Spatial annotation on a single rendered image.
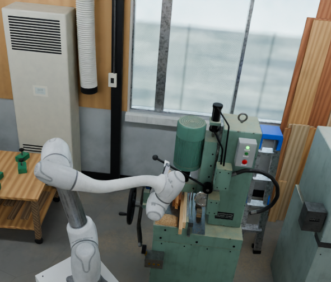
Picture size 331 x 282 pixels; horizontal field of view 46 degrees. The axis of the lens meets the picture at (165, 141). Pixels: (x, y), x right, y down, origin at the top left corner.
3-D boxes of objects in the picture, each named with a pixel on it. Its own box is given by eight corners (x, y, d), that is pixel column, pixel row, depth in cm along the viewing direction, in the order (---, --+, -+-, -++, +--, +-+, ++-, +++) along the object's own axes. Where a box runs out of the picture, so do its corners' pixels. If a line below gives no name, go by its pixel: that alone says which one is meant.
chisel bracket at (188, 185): (176, 186, 260) (177, 176, 256) (196, 188, 260) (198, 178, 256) (175, 193, 254) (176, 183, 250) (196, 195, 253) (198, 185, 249)
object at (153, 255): (145, 257, 261) (145, 249, 256) (163, 259, 260) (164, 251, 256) (143, 267, 253) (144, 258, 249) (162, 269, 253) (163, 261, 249)
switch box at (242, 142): (233, 160, 229) (238, 137, 221) (250, 162, 229) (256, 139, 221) (234, 166, 224) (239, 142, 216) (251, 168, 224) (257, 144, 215)
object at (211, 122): (208, 126, 236) (211, 100, 227) (220, 127, 236) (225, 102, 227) (208, 132, 229) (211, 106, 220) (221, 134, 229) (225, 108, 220)
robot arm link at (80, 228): (74, 262, 225) (73, 234, 243) (101, 255, 227) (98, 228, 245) (34, 158, 181) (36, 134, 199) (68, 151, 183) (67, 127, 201)
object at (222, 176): (213, 181, 238) (216, 161, 230) (227, 183, 238) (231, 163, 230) (213, 189, 231) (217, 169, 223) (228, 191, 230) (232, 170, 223)
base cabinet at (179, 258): (152, 263, 326) (158, 197, 290) (220, 271, 325) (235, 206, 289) (145, 309, 288) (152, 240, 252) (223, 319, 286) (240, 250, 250)
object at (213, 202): (205, 205, 248) (208, 190, 242) (216, 206, 247) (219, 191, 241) (205, 215, 240) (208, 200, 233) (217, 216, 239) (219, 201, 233)
